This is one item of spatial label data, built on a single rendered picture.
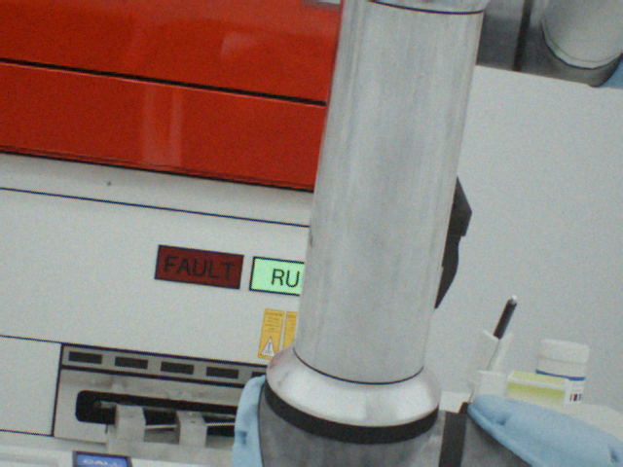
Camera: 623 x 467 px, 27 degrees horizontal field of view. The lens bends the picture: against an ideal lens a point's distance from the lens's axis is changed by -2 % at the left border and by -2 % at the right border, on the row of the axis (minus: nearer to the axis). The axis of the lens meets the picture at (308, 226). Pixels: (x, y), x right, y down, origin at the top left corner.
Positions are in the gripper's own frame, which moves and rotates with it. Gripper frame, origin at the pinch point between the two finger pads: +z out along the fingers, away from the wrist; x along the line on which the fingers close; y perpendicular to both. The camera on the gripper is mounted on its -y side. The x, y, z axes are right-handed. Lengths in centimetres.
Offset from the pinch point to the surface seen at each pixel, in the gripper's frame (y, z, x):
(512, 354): 207, 28, -91
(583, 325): 207, 18, -110
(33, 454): 2.7, 14.7, 32.3
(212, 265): 58, 0, 11
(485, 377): 23.4, 6.1, -17.5
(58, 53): 54, -25, 35
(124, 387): 57, 18, 21
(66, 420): 57, 23, 28
